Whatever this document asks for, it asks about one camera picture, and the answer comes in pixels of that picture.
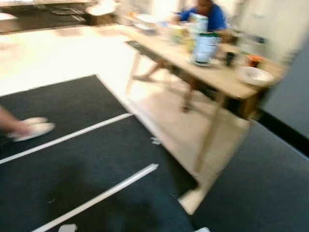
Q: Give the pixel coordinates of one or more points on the white fridge base board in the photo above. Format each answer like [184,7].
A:
[190,200]

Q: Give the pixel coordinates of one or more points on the white floor tape strip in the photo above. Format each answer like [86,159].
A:
[96,198]
[67,139]

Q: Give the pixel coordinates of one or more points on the black floor mat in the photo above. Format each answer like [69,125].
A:
[77,101]

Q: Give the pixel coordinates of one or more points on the dark grey floor mat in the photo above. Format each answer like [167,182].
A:
[48,17]

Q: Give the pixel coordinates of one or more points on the white wooden stool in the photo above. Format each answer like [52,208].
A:
[101,10]

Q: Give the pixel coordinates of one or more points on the small white tape mark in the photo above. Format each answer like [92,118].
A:
[156,140]

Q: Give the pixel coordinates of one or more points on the yellow green food packet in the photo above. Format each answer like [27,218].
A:
[178,35]

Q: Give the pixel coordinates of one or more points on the white plate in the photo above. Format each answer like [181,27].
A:
[203,64]

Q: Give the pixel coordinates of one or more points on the blue white carton green top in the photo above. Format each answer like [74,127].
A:
[206,49]

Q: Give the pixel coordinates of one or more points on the light wooden table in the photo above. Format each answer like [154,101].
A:
[217,75]

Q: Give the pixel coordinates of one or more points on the black cup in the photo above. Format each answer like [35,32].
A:
[230,59]

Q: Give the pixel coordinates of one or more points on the white bowl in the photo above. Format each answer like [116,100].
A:
[256,76]

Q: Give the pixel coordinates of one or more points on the orange black small container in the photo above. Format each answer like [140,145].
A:
[254,60]

